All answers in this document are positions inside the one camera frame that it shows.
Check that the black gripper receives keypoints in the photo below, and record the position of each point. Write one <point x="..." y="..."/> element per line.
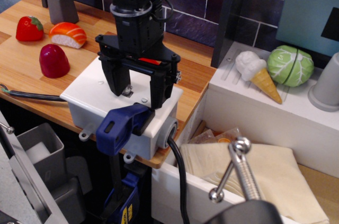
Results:
<point x="140" y="33"/>

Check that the clear light switch toggle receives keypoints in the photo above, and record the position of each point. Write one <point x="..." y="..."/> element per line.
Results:
<point x="127" y="92"/>

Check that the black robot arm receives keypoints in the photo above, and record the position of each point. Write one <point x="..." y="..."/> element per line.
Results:
<point x="138" y="46"/>

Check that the red toy chili pepper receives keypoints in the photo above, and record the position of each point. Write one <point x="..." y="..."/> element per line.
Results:
<point x="150" y="61"/>

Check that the blue bar clamp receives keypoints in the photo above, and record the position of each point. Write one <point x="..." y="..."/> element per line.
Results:
<point x="123" y="202"/>

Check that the toy salmon sushi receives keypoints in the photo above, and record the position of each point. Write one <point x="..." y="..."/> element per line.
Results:
<point x="68" y="34"/>

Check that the dark red toy half-egg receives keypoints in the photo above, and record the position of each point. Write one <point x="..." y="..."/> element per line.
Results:
<point x="53" y="61"/>

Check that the plastic snack bags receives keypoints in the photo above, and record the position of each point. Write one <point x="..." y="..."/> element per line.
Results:
<point x="209" y="136"/>

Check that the white drawer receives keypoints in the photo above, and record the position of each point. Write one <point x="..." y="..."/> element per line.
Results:
<point x="294" y="154"/>

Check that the grey toy salt shaker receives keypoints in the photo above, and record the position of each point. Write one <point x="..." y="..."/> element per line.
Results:
<point x="62" y="11"/>

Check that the toy ice cream cone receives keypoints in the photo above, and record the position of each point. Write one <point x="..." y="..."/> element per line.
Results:
<point x="254" y="69"/>

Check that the grey metal bin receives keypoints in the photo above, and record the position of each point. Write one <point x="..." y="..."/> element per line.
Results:
<point x="47" y="154"/>

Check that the red toy strawberry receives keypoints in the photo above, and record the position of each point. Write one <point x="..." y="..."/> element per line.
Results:
<point x="29" y="28"/>

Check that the green toy cabbage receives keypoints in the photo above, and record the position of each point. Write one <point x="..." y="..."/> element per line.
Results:
<point x="290" y="66"/>

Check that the teal box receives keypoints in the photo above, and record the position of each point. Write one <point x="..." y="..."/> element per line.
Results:
<point x="310" y="24"/>

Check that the grey plastic cup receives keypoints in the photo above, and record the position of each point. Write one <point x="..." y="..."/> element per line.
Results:
<point x="324" y="94"/>

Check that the white switch box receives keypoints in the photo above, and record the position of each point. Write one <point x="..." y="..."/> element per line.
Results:
<point x="90" y="99"/>

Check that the dark grey post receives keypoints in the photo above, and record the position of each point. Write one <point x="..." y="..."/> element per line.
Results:
<point x="228" y="22"/>

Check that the metal screw clamp handle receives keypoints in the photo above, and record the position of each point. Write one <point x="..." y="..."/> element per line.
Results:
<point x="238" y="150"/>

